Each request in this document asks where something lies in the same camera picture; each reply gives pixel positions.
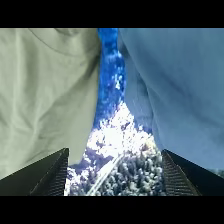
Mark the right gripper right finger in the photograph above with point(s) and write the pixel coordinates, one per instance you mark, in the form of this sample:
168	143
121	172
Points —
186	178

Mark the blue garment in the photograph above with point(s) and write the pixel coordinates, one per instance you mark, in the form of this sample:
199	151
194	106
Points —
180	86

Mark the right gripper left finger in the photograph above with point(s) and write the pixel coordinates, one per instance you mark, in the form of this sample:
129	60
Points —
43	176

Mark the olive grey T-shirt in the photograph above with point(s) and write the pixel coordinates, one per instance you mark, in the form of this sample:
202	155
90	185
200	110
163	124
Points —
43	93

